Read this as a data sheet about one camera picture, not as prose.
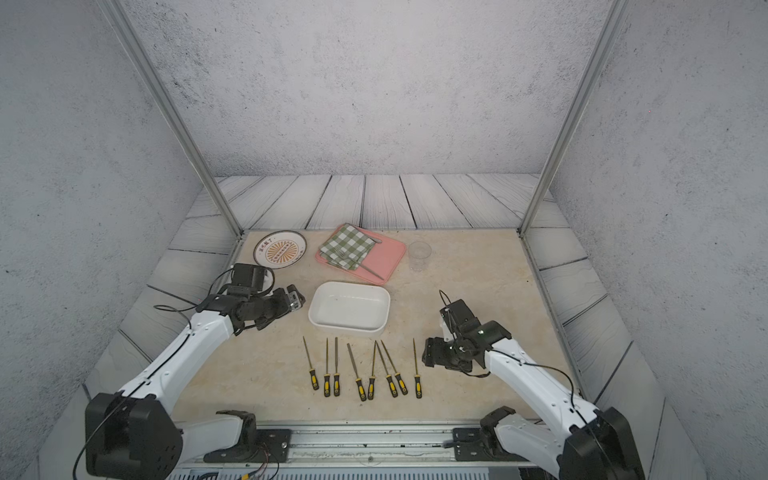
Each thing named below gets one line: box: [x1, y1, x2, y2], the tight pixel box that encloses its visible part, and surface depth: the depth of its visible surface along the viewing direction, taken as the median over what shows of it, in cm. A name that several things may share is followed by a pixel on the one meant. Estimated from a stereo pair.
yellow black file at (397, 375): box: [380, 340, 408, 396], surface depth 84 cm
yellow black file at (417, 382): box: [412, 338, 423, 399], surface depth 84 cm
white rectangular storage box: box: [308, 281, 391, 336], surface depth 98 cm
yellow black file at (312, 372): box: [302, 336, 319, 391], surface depth 85 cm
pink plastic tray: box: [315, 223, 407, 286], surface depth 114 cm
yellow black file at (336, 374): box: [333, 337, 340, 397], surface depth 84 cm
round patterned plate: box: [253, 230, 307, 269], surface depth 117 cm
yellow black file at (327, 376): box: [324, 338, 331, 398], surface depth 84 cm
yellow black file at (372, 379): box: [368, 340, 377, 400], surface depth 83 cm
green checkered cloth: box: [320, 223, 382, 271], surface depth 117 cm
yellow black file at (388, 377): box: [375, 340, 399, 398], surface depth 84 cm
